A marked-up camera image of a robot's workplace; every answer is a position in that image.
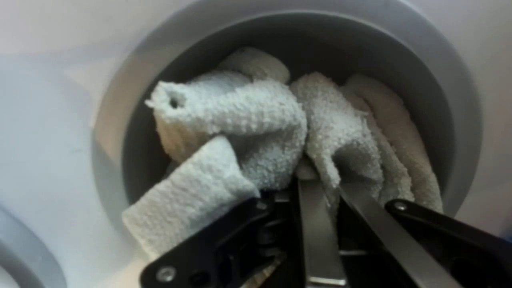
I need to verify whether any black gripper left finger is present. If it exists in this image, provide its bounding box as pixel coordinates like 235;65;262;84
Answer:
139;176;348;288

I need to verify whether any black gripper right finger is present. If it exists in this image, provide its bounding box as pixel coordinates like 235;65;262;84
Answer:
336;182;512;288

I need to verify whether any white terry towel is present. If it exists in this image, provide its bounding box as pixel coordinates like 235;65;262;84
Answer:
120;46;444;262

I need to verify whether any gray round toy sink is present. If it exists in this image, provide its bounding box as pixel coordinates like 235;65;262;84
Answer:
89;0;484;241

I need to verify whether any white toy kitchen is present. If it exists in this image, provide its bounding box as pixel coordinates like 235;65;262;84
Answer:
0;0;512;288

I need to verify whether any gray stove burner ring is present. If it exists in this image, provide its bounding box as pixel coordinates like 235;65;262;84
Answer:
0;204;68;288

